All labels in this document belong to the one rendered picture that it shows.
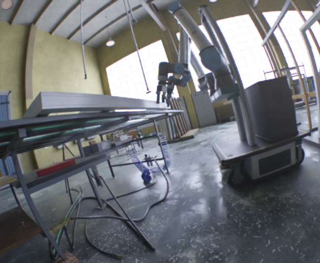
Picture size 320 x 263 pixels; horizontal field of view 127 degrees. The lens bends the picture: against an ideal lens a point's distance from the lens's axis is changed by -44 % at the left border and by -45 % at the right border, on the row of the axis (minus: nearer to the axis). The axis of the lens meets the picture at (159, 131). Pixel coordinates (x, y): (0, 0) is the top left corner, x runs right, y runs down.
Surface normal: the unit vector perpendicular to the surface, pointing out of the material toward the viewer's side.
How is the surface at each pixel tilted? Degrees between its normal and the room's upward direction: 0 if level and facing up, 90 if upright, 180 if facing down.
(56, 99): 90
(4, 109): 90
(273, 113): 90
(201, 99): 90
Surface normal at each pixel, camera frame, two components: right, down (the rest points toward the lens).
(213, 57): -0.56, 0.27
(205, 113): -0.36, 0.14
